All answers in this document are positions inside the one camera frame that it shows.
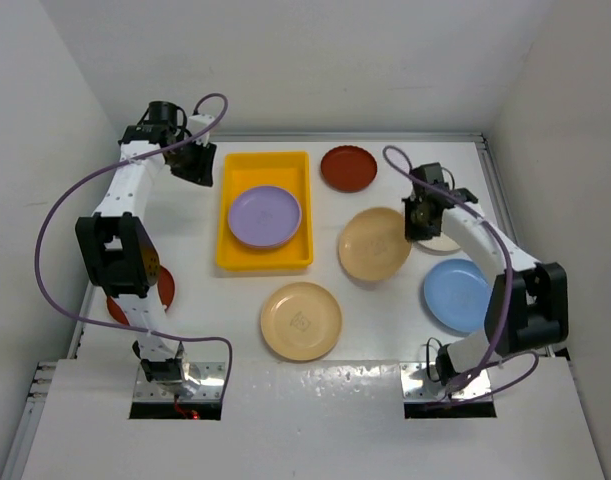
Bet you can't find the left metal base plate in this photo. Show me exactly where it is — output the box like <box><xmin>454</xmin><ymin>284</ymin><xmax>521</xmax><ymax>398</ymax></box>
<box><xmin>132</xmin><ymin>362</ymin><xmax>226</xmax><ymax>404</ymax></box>

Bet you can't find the yellow plastic bin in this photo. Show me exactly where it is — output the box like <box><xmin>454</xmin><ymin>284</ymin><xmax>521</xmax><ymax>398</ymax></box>
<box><xmin>216</xmin><ymin>151</ymin><xmax>314</xmax><ymax>272</ymax></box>

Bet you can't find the purple cable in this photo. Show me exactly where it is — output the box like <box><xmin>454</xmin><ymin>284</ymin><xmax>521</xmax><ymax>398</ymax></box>
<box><xmin>36</xmin><ymin>93</ymin><xmax>234</xmax><ymax>401</ymax></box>
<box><xmin>382</xmin><ymin>145</ymin><xmax>541</xmax><ymax>412</ymax></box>

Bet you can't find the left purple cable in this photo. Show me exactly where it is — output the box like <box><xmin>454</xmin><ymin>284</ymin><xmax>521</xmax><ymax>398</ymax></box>
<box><xmin>36</xmin><ymin>93</ymin><xmax>234</xmax><ymax>401</ymax></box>

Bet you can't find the tan plate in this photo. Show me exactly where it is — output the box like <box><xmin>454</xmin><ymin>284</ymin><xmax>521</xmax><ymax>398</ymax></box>
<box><xmin>260</xmin><ymin>282</ymin><xmax>343</xmax><ymax>362</ymax></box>
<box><xmin>337</xmin><ymin>207</ymin><xmax>412</xmax><ymax>282</ymax></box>

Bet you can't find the light blue plate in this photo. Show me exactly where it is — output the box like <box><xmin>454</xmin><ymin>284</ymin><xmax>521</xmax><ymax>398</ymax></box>
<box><xmin>423</xmin><ymin>259</ymin><xmax>492</xmax><ymax>334</ymax></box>

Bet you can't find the cream white plate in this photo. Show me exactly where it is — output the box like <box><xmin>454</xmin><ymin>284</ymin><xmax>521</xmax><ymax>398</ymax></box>
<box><xmin>417</xmin><ymin>234</ymin><xmax>461</xmax><ymax>255</ymax></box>

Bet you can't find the pink plate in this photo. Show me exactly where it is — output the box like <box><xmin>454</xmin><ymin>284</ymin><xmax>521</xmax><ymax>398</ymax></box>
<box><xmin>232</xmin><ymin>222</ymin><xmax>301</xmax><ymax>249</ymax></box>

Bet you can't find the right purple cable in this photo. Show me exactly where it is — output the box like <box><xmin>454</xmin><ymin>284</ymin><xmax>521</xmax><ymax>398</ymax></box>
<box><xmin>382</xmin><ymin>145</ymin><xmax>541</xmax><ymax>412</ymax></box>

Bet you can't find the metal base plate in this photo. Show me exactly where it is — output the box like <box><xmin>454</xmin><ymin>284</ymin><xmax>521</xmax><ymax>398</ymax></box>
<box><xmin>132</xmin><ymin>362</ymin><xmax>226</xmax><ymax>404</ymax></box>
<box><xmin>399</xmin><ymin>361</ymin><xmax>492</xmax><ymax>403</ymax></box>

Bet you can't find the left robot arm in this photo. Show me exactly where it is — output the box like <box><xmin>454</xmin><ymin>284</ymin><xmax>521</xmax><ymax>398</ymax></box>
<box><xmin>75</xmin><ymin>101</ymin><xmax>216</xmax><ymax>399</ymax></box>

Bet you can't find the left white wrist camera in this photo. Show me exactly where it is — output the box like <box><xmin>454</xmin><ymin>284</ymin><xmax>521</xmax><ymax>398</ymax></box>
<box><xmin>187</xmin><ymin>113</ymin><xmax>215</xmax><ymax>146</ymax></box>

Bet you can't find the dark red plate left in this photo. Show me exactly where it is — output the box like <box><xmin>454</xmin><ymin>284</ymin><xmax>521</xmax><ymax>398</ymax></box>
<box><xmin>106</xmin><ymin>266</ymin><xmax>176</xmax><ymax>326</ymax></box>

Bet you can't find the purple plate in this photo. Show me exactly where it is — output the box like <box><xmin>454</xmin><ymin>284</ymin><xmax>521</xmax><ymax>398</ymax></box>
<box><xmin>227</xmin><ymin>185</ymin><xmax>302</xmax><ymax>249</ymax></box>

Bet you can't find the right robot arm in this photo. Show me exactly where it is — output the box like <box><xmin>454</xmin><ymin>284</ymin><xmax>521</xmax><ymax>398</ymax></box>
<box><xmin>403</xmin><ymin>163</ymin><xmax>569</xmax><ymax>392</ymax></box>

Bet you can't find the dark red plate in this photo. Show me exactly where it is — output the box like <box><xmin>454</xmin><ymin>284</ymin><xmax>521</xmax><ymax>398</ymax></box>
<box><xmin>106</xmin><ymin>266</ymin><xmax>176</xmax><ymax>326</ymax></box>
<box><xmin>320</xmin><ymin>145</ymin><xmax>378</xmax><ymax>193</ymax></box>

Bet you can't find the dark red plate top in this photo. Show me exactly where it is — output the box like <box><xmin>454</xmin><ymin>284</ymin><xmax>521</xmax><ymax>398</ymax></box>
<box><xmin>320</xmin><ymin>145</ymin><xmax>378</xmax><ymax>193</ymax></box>

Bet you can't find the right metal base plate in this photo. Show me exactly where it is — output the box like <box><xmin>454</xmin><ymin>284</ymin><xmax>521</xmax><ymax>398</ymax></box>
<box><xmin>399</xmin><ymin>361</ymin><xmax>492</xmax><ymax>403</ymax></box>

